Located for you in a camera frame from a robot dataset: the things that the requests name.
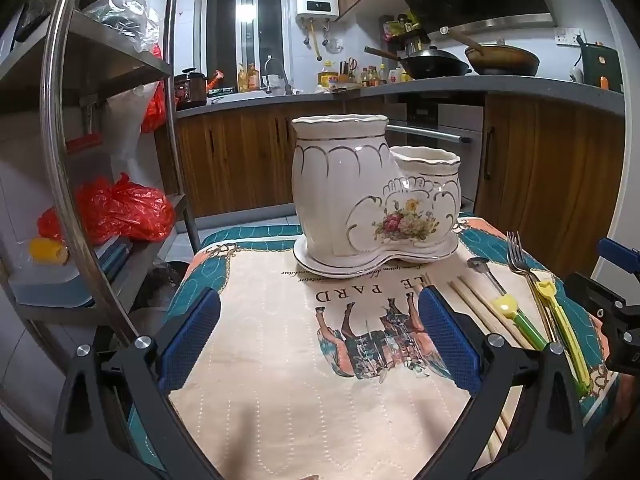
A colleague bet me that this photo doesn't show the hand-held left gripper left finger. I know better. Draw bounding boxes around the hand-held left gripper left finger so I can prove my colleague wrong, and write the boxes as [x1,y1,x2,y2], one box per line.
[52,287,223,480]

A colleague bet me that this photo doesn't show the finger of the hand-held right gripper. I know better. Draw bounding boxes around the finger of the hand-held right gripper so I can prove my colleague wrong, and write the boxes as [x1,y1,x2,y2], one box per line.
[597,237,640,277]
[564,271,640,375]

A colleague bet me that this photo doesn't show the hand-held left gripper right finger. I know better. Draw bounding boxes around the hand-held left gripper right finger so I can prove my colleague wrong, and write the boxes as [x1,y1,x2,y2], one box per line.
[417,285,586,480]

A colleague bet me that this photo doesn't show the wooden chopstick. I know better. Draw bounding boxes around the wooden chopstick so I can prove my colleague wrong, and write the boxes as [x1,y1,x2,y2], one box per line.
[447,280,507,337]
[457,276,533,351]

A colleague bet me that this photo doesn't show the white floral ceramic utensil holder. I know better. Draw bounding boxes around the white floral ceramic utensil holder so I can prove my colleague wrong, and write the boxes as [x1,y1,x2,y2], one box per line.
[291,114,462,266]

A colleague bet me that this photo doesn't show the slim yellow green utensil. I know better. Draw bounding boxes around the slim yellow green utensil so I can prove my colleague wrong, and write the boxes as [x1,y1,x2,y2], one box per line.
[534,280,593,397]

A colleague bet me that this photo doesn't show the printed horse tablecloth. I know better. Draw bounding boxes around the printed horse tablecloth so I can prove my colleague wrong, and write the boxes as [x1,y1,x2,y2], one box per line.
[127,212,621,480]

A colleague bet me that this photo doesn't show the large red plastic bag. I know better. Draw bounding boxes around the large red plastic bag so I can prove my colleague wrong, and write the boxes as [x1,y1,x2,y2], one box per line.
[37,172,177,246]

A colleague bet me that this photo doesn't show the clear plastic tray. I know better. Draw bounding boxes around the clear plastic tray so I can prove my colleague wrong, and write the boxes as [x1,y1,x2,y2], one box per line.
[10,260,131,307]

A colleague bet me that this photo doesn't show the yellow food item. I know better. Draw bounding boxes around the yellow food item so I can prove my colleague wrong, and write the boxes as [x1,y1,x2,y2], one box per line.
[27,237,68,265]

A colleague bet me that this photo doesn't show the wooden lower cabinets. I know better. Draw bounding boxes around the wooden lower cabinets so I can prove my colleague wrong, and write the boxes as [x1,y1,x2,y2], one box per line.
[155,102,408,218]

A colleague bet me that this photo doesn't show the dark green appliance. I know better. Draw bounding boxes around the dark green appliance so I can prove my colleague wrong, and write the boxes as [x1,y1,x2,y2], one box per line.
[580,35,623,92]

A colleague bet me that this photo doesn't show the hanging white plastic bag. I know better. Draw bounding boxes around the hanging white plastic bag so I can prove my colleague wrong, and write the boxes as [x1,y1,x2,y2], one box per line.
[102,82,161,191]

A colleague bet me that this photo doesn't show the built-in oven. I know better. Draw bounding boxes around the built-in oven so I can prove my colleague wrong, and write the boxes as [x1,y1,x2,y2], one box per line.
[385,95,486,211]

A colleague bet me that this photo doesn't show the brown frying pan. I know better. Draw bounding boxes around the brown frying pan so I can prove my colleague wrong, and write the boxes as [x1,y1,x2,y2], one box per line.
[447,27,541,77]

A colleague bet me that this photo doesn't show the grey kitchen countertop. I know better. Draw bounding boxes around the grey kitchen countertop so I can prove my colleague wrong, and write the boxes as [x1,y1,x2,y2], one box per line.
[175,76,626,120]

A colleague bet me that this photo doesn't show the hanging red plastic bag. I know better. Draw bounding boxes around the hanging red plastic bag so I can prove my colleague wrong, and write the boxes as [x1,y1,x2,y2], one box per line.
[141,42,167,133]

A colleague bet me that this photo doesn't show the dark rice cooker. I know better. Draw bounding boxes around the dark rice cooker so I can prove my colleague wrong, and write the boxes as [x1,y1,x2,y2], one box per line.
[174,67,207,110]

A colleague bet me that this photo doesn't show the black wok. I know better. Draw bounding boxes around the black wok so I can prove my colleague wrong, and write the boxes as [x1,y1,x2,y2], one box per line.
[364,45,472,80]

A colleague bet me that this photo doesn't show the yellow oil bottles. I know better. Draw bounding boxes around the yellow oil bottles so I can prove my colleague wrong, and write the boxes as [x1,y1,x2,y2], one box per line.
[237,62,261,92]

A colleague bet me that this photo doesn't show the stainless steel storage rack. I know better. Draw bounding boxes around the stainless steel storage rack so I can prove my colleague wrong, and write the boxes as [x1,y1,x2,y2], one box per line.
[0,0,203,476]

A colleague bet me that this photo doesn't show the row of condiment bottles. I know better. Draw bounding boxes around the row of condiment bottles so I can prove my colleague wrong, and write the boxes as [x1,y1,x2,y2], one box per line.
[360,64,402,86]

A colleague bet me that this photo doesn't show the chrome kitchen faucet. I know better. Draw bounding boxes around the chrome kitchen faucet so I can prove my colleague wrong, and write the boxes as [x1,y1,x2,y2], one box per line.
[264,57,288,95]

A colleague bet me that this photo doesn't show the yellow lidded container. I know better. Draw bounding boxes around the yellow lidded container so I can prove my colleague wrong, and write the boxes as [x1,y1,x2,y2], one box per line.
[317,60,341,87]

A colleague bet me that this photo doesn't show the kitchen window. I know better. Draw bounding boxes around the kitchen window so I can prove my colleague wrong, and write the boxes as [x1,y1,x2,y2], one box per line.
[202,0,291,93]

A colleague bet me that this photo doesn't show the clear plastic bag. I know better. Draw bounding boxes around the clear plastic bag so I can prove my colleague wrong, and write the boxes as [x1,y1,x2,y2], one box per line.
[82,0,161,53]

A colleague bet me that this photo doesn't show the wooden cabinet with black handle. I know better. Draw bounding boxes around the wooden cabinet with black handle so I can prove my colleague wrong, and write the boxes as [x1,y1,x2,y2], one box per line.
[472,94,626,277]

